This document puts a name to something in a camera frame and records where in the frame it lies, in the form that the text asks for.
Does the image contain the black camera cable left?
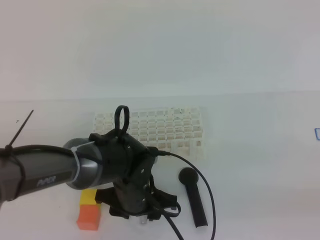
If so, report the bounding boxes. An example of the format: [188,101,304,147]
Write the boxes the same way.
[154,149,217,240]

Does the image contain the black zip tie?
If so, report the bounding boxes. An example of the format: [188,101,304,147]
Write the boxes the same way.
[0,109,34,158]

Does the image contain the white test tube rack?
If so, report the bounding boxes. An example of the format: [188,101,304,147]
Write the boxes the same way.
[93,106,207,161]

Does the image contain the yellow foam cube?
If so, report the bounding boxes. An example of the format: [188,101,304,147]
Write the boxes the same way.
[79,188,98,206]

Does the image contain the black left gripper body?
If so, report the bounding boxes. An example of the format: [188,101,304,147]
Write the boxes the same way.
[89,132,156,217]

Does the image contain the black rubber dropper bulb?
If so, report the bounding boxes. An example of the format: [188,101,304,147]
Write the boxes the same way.
[178,167,208,228]

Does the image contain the orange foam cube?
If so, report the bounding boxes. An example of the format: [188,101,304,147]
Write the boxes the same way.
[76,204,101,231]

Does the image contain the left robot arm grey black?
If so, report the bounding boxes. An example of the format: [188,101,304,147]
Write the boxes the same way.
[0,132,181,221]

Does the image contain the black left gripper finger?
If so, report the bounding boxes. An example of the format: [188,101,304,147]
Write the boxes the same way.
[95,188,130,219]
[149,188,181,221]

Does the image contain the clear glass test tube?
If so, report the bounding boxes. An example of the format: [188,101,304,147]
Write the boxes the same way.
[139,215,148,225]

